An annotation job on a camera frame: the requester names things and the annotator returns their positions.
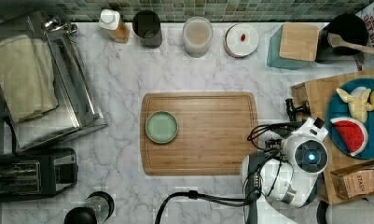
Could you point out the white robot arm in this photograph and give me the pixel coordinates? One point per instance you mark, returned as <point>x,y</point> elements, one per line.
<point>289,176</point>

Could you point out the small green plate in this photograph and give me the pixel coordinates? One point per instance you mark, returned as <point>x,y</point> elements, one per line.
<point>161,127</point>

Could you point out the bamboo cutting board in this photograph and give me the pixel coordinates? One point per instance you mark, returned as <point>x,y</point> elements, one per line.
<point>212,132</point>

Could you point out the glass jar with beige contents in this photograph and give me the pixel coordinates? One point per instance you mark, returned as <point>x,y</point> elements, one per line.
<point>197,36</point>

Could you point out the white lidded round container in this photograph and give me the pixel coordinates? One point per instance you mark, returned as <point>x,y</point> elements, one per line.
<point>241,40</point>

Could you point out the dark grey cup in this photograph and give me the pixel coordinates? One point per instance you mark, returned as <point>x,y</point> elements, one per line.
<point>146,24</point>

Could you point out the steel dish rack tray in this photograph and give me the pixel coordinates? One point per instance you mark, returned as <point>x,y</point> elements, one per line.
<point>78,111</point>

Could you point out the bottle with white cap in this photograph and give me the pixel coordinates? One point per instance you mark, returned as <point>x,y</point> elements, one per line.
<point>111,22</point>

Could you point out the teal canister with wooden lid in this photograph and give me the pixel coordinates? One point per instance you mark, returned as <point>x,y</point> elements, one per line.
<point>293,46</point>

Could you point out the black pepper grinder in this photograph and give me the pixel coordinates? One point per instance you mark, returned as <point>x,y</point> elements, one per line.
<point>96,209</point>

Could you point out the black toaster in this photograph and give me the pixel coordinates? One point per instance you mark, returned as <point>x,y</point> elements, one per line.
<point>37,174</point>

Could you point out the wooden spoon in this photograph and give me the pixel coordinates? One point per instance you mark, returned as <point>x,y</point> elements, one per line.
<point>336,41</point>

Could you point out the cream folded towel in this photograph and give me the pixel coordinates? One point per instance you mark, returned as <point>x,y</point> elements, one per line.
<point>26,77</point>

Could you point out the toy watermelon slice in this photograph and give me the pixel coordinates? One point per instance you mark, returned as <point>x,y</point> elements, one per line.
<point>349,134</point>

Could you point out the toy peeled banana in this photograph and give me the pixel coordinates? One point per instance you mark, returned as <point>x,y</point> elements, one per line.
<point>358,106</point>

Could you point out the brown Stash tea box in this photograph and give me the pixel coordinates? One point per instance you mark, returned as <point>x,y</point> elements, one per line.
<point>354,181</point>

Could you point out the black utensil pot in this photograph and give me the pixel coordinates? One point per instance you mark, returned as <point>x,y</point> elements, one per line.
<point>351,28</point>

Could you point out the cereal box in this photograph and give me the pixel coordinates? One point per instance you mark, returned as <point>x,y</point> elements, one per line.
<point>372,34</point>

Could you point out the black drawer handle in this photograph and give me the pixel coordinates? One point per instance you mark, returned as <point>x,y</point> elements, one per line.
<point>292,111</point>

